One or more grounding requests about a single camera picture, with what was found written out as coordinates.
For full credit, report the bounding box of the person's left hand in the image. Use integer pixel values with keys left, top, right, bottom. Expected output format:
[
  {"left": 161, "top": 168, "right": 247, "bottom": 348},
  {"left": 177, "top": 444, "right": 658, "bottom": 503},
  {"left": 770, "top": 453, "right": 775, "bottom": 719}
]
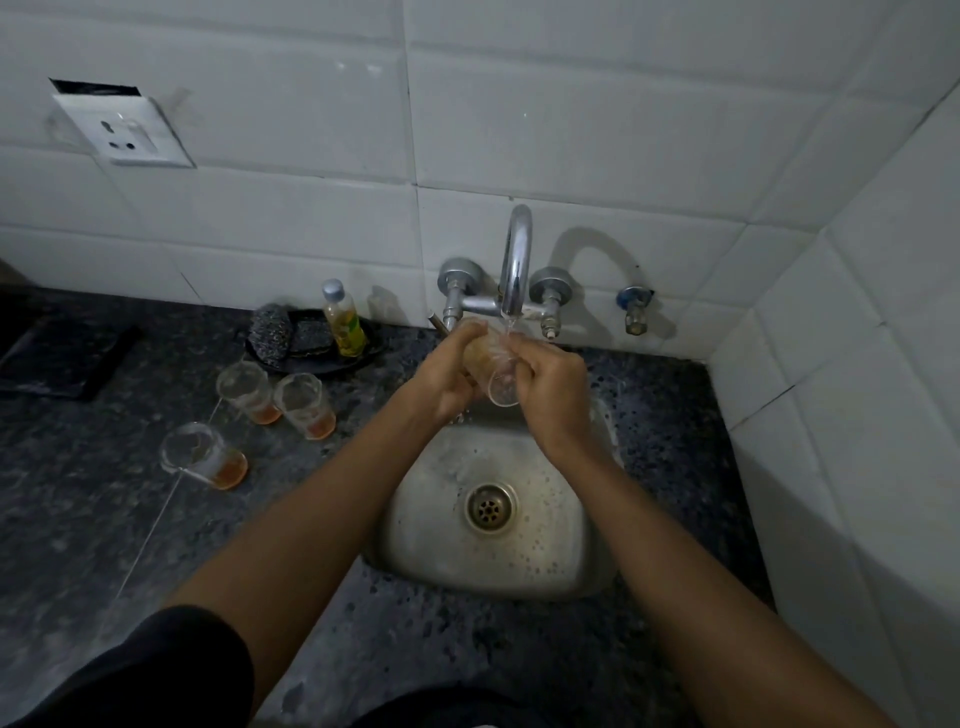
[{"left": 411, "top": 318, "right": 490, "bottom": 423}]

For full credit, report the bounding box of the person's right hand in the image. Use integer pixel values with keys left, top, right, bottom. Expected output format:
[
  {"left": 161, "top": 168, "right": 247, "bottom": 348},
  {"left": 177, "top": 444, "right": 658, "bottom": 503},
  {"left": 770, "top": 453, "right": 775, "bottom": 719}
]
[{"left": 507, "top": 333, "right": 595, "bottom": 463}]

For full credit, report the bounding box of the clear drinking glass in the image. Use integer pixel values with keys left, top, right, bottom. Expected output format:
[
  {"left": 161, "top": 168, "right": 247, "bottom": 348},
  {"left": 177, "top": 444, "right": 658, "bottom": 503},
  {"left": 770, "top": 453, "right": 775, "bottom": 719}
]
[{"left": 460, "top": 330, "right": 523, "bottom": 408}]

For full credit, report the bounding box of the person's left forearm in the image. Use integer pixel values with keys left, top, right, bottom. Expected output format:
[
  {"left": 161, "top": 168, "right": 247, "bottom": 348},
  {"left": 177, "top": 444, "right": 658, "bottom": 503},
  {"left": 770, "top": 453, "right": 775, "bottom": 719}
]
[{"left": 161, "top": 378, "right": 462, "bottom": 714}]

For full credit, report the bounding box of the person's right forearm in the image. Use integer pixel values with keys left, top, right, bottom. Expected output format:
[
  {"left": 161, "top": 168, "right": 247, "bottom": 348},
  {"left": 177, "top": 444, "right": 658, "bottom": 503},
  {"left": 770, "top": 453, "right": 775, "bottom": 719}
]
[{"left": 541, "top": 444, "right": 901, "bottom": 728}]

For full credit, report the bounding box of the chrome sink faucet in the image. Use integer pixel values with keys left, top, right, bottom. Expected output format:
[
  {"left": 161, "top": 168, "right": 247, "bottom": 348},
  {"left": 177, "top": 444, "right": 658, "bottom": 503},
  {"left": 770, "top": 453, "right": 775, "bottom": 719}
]
[{"left": 437, "top": 204, "right": 576, "bottom": 342}]

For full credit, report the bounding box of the yellow dish soap bottle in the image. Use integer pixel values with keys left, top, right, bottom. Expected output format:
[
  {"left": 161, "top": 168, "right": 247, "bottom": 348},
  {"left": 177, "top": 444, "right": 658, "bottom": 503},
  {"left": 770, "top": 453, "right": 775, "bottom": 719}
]
[{"left": 322, "top": 279, "right": 369, "bottom": 359}]

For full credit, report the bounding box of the sink drain strainer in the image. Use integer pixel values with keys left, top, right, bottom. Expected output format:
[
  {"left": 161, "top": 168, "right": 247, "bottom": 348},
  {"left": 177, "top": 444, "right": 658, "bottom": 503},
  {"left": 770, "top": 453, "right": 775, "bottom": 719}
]
[{"left": 465, "top": 481, "right": 520, "bottom": 534}]

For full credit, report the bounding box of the black soap dish tray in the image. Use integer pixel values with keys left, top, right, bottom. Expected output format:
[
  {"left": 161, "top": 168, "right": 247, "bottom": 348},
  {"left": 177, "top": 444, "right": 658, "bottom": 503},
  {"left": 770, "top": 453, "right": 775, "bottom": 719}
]
[{"left": 246, "top": 307, "right": 385, "bottom": 378}]

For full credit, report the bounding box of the dark sponge pad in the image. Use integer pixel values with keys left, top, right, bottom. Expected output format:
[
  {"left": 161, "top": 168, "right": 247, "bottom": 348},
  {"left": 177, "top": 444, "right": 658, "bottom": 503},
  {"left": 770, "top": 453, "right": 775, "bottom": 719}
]
[{"left": 289, "top": 318, "right": 334, "bottom": 355}]

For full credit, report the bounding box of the stainless steel sink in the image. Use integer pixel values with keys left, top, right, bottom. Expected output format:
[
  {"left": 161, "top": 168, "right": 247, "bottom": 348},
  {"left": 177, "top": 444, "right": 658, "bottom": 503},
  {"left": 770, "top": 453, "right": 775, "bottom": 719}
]
[{"left": 363, "top": 396, "right": 625, "bottom": 601}]

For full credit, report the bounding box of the glass with amber liquid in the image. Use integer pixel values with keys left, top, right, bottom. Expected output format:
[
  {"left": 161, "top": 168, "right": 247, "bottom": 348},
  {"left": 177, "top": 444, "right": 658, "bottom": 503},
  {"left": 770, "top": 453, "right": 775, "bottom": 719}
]
[
  {"left": 216, "top": 360, "right": 283, "bottom": 426},
  {"left": 273, "top": 372, "right": 337, "bottom": 441},
  {"left": 159, "top": 422, "right": 249, "bottom": 492}
]

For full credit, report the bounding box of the steel wool scrubber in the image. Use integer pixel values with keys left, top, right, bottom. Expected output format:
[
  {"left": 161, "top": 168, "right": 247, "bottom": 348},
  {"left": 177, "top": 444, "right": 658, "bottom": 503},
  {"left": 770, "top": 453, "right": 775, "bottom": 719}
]
[{"left": 249, "top": 303, "right": 295, "bottom": 369}]

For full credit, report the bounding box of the black stove top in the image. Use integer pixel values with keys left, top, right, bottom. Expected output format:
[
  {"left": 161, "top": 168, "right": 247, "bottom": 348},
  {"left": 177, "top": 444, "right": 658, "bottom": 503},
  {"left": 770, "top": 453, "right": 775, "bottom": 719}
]
[{"left": 0, "top": 258, "right": 144, "bottom": 402}]

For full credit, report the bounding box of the person's black sleeve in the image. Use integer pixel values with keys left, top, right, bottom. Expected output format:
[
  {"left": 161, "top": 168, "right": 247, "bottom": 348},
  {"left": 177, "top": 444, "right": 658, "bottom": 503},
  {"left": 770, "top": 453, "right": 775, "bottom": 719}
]
[{"left": 0, "top": 604, "right": 256, "bottom": 728}]

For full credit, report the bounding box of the small wall tap valve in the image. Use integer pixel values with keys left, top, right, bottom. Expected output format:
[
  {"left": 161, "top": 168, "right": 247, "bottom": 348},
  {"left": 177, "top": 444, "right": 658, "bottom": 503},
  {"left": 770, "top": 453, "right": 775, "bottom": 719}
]
[{"left": 616, "top": 285, "right": 654, "bottom": 336}]

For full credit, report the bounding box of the white wall socket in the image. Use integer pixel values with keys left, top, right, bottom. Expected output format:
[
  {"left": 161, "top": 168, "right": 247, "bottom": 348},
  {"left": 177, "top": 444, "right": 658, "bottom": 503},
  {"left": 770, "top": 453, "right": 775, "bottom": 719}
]
[{"left": 49, "top": 78, "right": 198, "bottom": 170}]

